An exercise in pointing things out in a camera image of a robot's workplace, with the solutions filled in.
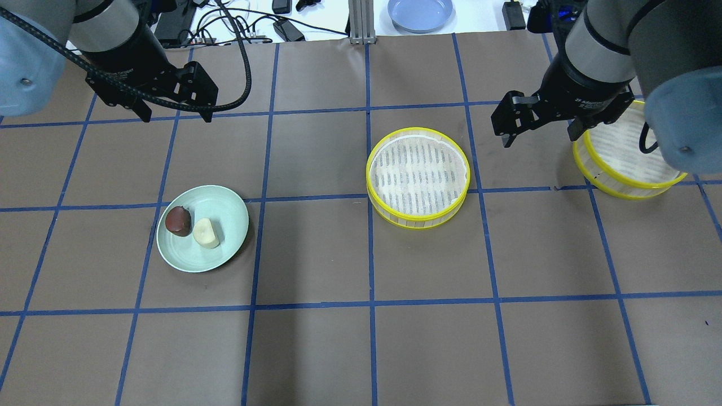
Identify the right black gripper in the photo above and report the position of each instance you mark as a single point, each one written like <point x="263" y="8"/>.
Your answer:
<point x="586" y="87"/>

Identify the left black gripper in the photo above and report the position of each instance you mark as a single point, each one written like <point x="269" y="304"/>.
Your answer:
<point x="131" y="58"/>

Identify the yellow steamer basket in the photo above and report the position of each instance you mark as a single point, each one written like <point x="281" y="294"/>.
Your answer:
<point x="609" y="157"/>

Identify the white bun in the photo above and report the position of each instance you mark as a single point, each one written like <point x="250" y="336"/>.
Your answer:
<point x="204" y="234"/>

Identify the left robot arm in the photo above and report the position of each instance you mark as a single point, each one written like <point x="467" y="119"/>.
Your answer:
<point x="114" y="37"/>

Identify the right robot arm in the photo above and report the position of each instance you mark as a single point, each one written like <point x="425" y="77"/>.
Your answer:
<point x="672" y="48"/>

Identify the yellow steamer with cloth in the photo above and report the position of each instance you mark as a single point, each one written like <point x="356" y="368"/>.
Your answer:
<point x="417" y="178"/>

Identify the brown bun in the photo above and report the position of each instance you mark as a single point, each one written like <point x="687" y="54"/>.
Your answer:
<point x="178" y="221"/>

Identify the light green plate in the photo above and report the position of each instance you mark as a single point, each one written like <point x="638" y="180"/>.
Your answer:
<point x="230" y="219"/>

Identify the black power brick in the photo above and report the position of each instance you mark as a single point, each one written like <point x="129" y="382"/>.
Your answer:
<point x="513" y="16"/>

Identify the black power adapter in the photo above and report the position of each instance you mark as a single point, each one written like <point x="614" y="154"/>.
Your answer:
<point x="287" y="31"/>

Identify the blue plate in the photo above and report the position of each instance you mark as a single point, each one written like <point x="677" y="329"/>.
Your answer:
<point x="420" y="16"/>

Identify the aluminium frame post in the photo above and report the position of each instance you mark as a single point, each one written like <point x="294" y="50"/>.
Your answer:
<point x="361" y="23"/>

